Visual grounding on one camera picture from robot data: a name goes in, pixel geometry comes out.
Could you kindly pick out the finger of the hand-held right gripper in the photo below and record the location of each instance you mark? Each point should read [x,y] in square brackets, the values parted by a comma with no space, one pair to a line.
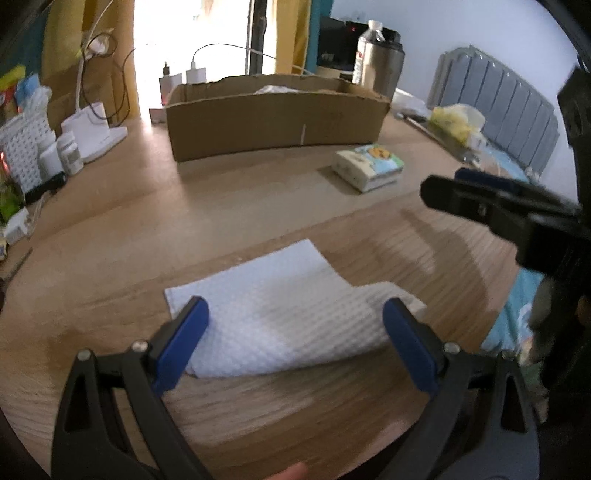
[489,179]
[466,196]

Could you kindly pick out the brown cardboard box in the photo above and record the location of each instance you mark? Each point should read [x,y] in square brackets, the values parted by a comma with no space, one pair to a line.
[277,125]

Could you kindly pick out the yellow curtain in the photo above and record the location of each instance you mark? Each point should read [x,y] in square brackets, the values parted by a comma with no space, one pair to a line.
[292,32]
[64,32]

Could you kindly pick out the cartoon print tissue packet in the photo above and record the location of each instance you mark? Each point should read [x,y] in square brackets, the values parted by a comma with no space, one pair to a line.
[369,167]

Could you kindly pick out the white perforated basket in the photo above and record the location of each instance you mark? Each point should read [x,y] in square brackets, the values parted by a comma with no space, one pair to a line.
[25,147]

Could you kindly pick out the green packaged paper cups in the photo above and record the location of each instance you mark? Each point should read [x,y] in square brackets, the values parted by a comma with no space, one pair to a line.
[10,198]

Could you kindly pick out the black roller tool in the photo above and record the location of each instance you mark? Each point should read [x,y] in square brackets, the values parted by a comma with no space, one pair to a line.
[46,187]

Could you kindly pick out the white medicine bottle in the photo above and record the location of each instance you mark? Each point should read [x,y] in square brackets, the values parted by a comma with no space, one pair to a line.
[70,152]
[50,161]

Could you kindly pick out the black monitor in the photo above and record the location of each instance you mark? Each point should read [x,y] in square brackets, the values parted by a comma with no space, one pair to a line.
[339,39]

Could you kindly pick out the teal curtain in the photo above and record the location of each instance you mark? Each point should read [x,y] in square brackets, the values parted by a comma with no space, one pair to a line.
[21,32]
[319,27]

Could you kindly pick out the steel tumbler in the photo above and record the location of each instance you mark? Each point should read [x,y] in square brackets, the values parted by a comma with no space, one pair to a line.
[383,71]

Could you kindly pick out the white towel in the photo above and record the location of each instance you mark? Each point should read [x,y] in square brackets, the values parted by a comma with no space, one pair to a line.
[277,90]

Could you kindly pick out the clear water bottle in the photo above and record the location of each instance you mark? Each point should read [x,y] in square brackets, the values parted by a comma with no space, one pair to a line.
[367,46]

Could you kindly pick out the grey charger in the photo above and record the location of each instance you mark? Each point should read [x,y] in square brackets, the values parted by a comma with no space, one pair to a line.
[196,76]

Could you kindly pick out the white plug adapter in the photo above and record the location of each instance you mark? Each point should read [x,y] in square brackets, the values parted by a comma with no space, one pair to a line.
[17,226]

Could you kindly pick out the person's left hand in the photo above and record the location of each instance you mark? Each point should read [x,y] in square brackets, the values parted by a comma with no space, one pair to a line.
[291,471]

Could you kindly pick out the white textured cloth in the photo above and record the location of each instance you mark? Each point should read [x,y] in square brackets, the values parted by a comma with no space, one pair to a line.
[286,314]

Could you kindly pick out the blue printed bedsheet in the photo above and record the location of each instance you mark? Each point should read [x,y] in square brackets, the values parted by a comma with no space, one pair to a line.
[517,318]

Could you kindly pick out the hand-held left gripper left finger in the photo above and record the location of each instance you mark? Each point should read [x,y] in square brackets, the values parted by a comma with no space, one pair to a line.
[180,346]

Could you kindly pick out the yellow tissue pack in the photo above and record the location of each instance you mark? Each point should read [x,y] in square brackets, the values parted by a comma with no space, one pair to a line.
[455,120]

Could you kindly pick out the white desk lamp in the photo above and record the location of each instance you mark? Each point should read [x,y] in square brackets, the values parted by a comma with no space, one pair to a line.
[94,134]

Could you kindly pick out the white power strip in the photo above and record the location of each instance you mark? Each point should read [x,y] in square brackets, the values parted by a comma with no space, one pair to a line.
[158,114]

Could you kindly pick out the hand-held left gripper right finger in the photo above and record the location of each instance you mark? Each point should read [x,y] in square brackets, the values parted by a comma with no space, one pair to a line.
[411,346]

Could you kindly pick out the blue mask package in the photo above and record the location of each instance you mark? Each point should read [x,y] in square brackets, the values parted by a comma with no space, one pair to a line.
[33,92]

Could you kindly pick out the white charger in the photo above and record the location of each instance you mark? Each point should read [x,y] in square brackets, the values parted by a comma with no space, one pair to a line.
[170,87]

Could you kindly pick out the clear plastic food container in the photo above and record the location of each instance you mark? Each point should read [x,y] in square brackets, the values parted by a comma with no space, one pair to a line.
[408,101]

